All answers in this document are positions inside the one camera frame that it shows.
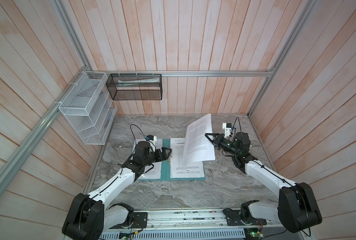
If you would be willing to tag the horizontal aluminium frame bar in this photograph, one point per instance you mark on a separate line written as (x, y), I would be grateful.
(196, 74)

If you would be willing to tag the printed paper sheet with title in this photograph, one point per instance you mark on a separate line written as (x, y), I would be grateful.
(177, 168)

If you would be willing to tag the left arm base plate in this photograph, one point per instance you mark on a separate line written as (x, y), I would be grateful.
(136, 220)

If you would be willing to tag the green file folder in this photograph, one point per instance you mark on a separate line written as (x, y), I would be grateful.
(165, 175)

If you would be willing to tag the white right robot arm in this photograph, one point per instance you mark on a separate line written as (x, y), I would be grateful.
(297, 208)

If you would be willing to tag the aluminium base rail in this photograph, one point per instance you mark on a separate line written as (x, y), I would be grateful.
(180, 219)

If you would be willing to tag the left aluminium frame bar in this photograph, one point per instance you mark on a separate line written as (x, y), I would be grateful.
(16, 161)

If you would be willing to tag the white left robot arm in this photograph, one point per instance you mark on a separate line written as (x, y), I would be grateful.
(91, 214)

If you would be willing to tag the white wire mesh shelf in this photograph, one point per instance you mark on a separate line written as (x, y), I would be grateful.
(89, 109)

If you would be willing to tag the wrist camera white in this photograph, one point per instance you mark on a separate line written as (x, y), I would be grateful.
(151, 138)
(228, 128)

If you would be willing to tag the printed paper sheet dense text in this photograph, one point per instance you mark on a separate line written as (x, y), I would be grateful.
(154, 173)

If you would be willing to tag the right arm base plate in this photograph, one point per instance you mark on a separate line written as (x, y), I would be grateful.
(241, 218)

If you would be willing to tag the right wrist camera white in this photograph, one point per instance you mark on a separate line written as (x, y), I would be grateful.
(228, 128)

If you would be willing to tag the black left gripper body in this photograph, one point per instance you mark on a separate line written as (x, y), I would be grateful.
(150, 159)

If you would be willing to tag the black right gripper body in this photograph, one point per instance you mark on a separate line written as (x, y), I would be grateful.
(227, 146)

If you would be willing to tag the black mesh basket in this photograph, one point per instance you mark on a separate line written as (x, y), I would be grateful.
(135, 87)

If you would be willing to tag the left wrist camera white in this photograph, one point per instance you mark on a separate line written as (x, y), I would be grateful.
(151, 138)

